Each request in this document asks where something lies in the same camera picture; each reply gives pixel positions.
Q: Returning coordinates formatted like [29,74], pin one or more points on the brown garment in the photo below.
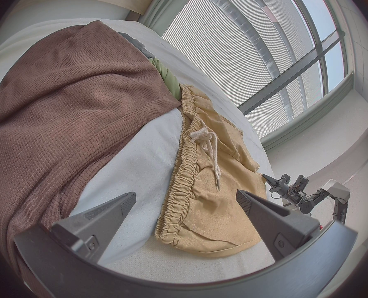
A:
[63,119]

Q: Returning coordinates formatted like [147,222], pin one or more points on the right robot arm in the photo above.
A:
[336,191]

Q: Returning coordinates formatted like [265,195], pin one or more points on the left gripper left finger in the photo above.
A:
[103,219]

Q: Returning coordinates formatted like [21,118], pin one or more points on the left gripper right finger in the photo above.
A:
[277,225]

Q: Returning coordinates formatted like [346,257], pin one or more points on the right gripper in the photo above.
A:
[281,191]

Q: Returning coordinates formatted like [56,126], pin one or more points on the window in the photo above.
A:
[233,42]

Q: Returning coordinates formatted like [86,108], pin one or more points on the grey-green curtain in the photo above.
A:
[168,5]

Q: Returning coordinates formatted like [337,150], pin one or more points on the bed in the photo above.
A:
[32,42]

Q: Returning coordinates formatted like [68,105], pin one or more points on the green garment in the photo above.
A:
[168,76]

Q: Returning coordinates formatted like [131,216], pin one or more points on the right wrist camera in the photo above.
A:
[285,179]

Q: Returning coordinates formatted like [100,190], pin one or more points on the black garment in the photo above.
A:
[137,47]

